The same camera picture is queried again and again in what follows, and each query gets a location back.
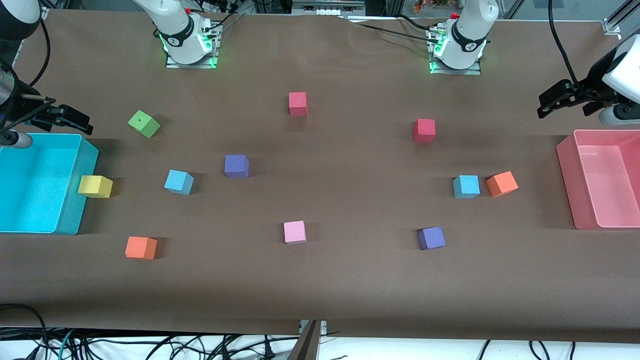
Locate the green foam block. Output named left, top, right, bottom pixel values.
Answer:
left=128, top=110, right=161, bottom=139

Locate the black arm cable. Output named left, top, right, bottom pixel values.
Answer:
left=548, top=0, right=584, bottom=89
left=27, top=17, right=52, bottom=87

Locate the pink foam block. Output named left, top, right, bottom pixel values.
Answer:
left=283, top=220, right=307, bottom=245

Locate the pink plastic bin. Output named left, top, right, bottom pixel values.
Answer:
left=556, top=129, right=640, bottom=231

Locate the black cable on table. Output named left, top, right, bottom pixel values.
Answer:
left=344, top=15, right=442, bottom=41

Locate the light blue foam block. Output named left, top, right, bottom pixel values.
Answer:
left=453, top=175, right=481, bottom=200
left=164, top=169, right=195, bottom=196

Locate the dark camera mount bar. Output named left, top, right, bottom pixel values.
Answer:
left=287, top=321, right=321, bottom=360

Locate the yellow foam block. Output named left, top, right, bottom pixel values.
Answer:
left=78, top=175, right=114, bottom=199

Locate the red foam block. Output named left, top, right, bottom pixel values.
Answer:
left=288, top=92, right=308, bottom=117
left=413, top=118, right=437, bottom=144

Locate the teal cable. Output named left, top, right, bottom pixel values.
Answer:
left=58, top=329, right=77, bottom=360

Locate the aluminium frame profile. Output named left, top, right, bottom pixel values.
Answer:
left=602, top=0, right=640, bottom=37

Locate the brown table cover sheet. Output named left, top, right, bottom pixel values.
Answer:
left=0, top=9, right=640, bottom=344

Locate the purple foam block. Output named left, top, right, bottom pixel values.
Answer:
left=224, top=154, right=250, bottom=179
left=418, top=226, right=447, bottom=251

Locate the cyan plastic bin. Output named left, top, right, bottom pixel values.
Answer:
left=0, top=133, right=100, bottom=236

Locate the orange foam block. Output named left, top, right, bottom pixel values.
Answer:
left=125, top=236, right=158, bottom=261
left=486, top=171, right=519, bottom=198

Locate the black looped cable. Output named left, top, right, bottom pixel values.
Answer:
left=0, top=303, right=49, bottom=360

